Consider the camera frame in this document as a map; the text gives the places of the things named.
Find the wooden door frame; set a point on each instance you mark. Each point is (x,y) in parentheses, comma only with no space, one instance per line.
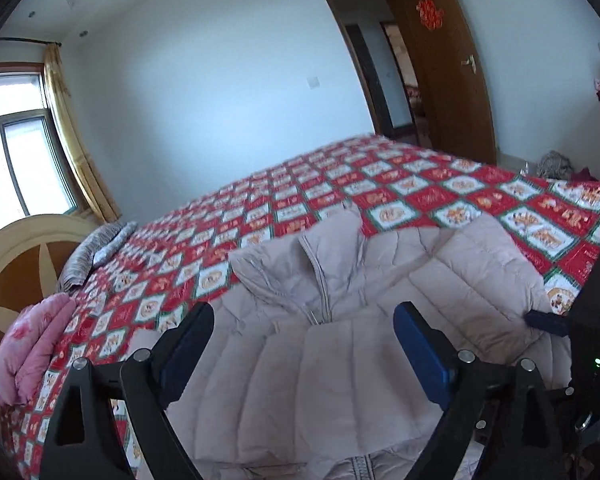
(342,25)

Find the brown wooden door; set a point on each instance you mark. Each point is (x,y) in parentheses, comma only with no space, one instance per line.
(455,100)

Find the red patterned bedspread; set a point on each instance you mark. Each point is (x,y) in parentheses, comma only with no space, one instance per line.
(330,180)

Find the window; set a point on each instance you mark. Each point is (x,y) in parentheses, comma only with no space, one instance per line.
(20,160)

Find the grey cloth bundle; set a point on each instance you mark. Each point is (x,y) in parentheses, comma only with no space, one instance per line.
(554,165)

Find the pink folded quilt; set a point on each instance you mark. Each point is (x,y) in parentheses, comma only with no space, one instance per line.
(27,345)

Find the cream and wood headboard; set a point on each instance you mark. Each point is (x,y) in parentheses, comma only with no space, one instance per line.
(20,265)

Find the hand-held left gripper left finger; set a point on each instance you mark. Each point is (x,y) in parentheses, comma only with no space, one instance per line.
(177,360)

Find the white wall switch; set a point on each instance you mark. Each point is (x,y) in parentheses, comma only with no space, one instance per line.
(313,82)

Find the beige puffer jacket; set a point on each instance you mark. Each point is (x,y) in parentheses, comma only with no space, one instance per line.
(300,375)

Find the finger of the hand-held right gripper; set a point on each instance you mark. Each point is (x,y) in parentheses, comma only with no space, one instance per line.
(547,322)

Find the red paper door decoration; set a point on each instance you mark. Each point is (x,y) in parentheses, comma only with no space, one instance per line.
(429,13)

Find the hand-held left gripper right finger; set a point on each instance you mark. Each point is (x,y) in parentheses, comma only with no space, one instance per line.
(420,350)

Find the striped grey pillow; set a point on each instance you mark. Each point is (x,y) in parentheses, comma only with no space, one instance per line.
(95,255)

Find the dark red sofa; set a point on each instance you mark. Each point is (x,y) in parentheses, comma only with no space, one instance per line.
(414,97)

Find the yellow curtain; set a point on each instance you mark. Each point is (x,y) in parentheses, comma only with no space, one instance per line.
(75,145)

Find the dark curtain rod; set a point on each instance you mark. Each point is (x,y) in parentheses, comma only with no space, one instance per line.
(25,40)

